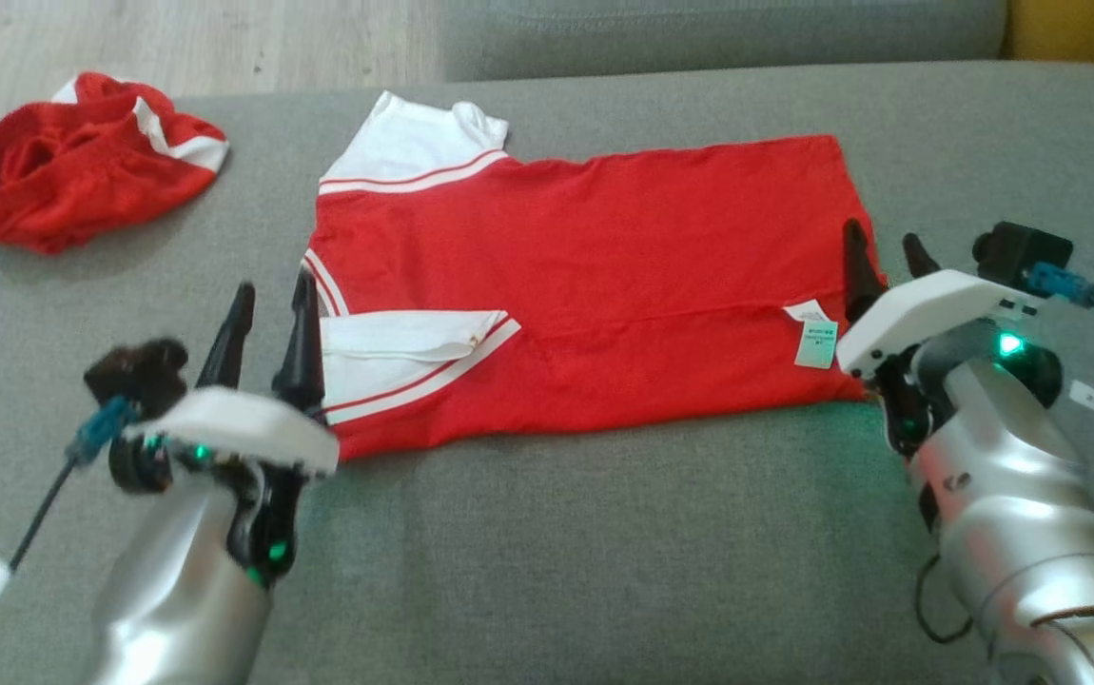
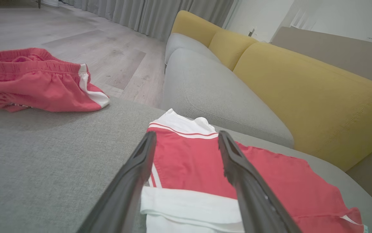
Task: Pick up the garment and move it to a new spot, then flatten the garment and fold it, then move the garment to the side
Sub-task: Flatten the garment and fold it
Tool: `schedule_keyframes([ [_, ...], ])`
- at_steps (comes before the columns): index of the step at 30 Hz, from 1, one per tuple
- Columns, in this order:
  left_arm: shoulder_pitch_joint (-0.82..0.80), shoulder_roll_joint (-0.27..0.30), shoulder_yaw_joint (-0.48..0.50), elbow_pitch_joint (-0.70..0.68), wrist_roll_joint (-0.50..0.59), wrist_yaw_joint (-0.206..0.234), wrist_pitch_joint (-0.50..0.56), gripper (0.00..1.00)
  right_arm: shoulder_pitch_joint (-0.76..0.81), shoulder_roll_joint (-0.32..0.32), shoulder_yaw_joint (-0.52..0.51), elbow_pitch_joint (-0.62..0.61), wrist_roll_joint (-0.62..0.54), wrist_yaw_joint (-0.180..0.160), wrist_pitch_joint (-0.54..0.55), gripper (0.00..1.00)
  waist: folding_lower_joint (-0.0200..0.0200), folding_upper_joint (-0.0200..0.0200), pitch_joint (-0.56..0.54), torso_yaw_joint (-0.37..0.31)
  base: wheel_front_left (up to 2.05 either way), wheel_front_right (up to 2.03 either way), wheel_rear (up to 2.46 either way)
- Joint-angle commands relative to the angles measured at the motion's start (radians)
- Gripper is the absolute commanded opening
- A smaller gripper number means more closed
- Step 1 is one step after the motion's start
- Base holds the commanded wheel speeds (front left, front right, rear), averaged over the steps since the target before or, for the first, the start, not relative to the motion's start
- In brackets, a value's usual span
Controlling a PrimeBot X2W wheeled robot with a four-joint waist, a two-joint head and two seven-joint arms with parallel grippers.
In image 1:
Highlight red t-shirt white sleeves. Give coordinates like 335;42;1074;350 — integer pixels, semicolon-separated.
303;90;890;462

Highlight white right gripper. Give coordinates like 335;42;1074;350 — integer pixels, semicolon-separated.
835;219;1047;458

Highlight small grey sofa cushion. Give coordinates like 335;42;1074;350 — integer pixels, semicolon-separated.
440;0;1009;82

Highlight red mesh shorts white stripes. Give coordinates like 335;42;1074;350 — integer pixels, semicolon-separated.
0;71;229;256

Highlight black cable blue plug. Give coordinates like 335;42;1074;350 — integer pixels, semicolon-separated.
1027;262;1094;577
0;398;136;678

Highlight black left cable blue plug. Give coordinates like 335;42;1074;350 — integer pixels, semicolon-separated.
0;398;136;678

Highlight large grey sofa seat cushion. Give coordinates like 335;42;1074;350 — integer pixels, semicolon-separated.
0;62;1094;685

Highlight mustard yellow sofa backrest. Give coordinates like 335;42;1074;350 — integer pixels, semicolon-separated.
1004;0;1094;75

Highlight black right cable blue plug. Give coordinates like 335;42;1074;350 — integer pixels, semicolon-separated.
1027;262;1094;577

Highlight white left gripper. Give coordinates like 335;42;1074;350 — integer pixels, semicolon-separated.
124;269;341;586

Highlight thin black looped arm cable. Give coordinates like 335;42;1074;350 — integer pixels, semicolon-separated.
914;554;976;646

